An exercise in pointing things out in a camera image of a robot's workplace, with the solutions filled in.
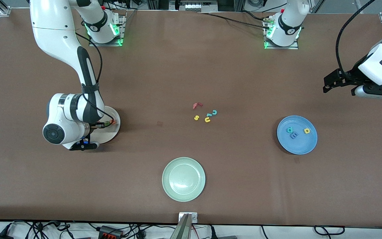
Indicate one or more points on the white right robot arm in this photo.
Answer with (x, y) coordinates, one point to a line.
(55, 30)

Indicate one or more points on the silver control box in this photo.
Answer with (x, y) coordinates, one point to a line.
(194, 6)

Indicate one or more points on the beige brown plate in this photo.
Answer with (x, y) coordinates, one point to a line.
(111, 132)

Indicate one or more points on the brown table cover sheet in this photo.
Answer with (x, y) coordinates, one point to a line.
(45, 182)

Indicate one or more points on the pale green plate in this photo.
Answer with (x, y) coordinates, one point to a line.
(183, 179)

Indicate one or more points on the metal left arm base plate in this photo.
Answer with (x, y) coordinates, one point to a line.
(293, 47)

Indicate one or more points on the black power strip orange switches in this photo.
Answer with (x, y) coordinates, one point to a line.
(109, 231)

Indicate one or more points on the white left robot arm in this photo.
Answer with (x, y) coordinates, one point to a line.
(290, 20)

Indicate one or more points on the blue plate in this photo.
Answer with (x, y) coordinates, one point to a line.
(298, 144)

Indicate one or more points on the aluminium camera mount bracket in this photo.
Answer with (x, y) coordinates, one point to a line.
(194, 217)

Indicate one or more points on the blue foam letter m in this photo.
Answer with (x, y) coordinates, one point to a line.
(293, 134)

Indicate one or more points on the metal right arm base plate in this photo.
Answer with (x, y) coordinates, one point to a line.
(93, 43)

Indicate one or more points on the aluminium profile beam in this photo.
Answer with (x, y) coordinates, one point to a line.
(182, 229)

